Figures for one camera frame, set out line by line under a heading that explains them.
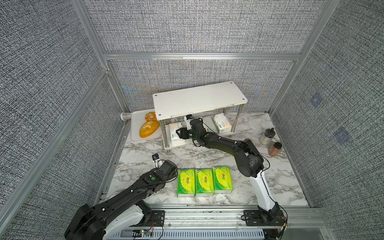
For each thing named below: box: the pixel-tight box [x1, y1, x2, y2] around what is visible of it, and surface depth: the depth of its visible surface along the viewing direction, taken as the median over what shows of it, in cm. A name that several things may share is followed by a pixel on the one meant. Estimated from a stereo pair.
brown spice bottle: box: [268, 142, 282, 157], surface depth 92 cm
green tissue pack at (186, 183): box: [177, 169, 195, 198], surface depth 81 cm
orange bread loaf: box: [139, 120, 160, 138], surface depth 107 cm
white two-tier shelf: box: [152, 81, 248, 150], surface depth 84 cm
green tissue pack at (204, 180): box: [195, 168, 215, 194], surface depth 81 cm
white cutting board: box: [131, 111, 162, 141], surface depth 111 cm
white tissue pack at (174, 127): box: [169, 122, 183, 140], surface depth 97 cm
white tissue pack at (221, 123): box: [212, 113, 232, 134], surface depth 100 cm
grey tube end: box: [120, 112, 132, 122], surface depth 118 cm
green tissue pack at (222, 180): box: [212, 166, 233, 194], surface depth 82 cm
